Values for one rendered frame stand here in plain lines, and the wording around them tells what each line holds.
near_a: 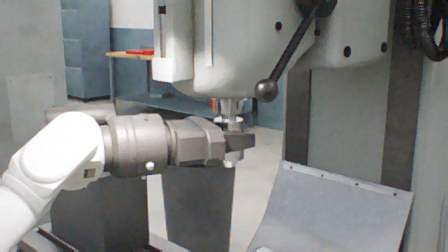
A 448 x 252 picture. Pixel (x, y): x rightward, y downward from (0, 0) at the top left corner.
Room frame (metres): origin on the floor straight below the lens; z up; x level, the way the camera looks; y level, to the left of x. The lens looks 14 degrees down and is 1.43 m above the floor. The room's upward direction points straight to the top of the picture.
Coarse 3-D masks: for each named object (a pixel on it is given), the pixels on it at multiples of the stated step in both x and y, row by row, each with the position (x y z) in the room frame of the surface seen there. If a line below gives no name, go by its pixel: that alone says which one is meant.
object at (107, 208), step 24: (72, 192) 0.94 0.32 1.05; (96, 192) 0.88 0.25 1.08; (120, 192) 0.91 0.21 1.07; (144, 192) 0.96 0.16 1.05; (72, 216) 0.95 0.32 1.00; (96, 216) 0.89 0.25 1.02; (120, 216) 0.91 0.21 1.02; (144, 216) 0.95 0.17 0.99; (72, 240) 0.96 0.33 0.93; (96, 240) 0.89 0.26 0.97; (120, 240) 0.90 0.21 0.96; (144, 240) 0.95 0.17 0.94
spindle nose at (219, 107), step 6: (216, 102) 0.69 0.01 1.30; (222, 102) 0.68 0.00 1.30; (228, 102) 0.68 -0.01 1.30; (234, 102) 0.68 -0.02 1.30; (240, 102) 0.68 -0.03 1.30; (216, 108) 0.69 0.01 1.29; (222, 108) 0.68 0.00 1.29; (228, 108) 0.68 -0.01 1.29; (234, 108) 0.68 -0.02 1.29; (240, 108) 0.68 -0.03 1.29; (222, 114) 0.68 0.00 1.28; (228, 114) 0.68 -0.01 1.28; (234, 114) 0.68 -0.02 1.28
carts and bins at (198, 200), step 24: (168, 168) 2.51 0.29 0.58; (192, 168) 2.45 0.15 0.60; (216, 168) 2.48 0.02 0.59; (168, 192) 2.53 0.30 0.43; (192, 192) 2.46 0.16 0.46; (216, 192) 2.49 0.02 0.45; (168, 216) 2.56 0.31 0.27; (192, 216) 2.47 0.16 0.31; (216, 216) 2.50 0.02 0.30; (168, 240) 2.59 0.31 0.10; (192, 240) 2.48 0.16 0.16; (216, 240) 2.51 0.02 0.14
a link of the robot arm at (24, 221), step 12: (0, 192) 0.52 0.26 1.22; (0, 204) 0.51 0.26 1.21; (12, 204) 0.51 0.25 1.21; (0, 216) 0.50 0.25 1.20; (12, 216) 0.51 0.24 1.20; (24, 216) 0.52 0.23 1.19; (0, 228) 0.49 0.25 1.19; (12, 228) 0.50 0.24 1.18; (24, 228) 0.52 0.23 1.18; (0, 240) 0.49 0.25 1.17; (12, 240) 0.50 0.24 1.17
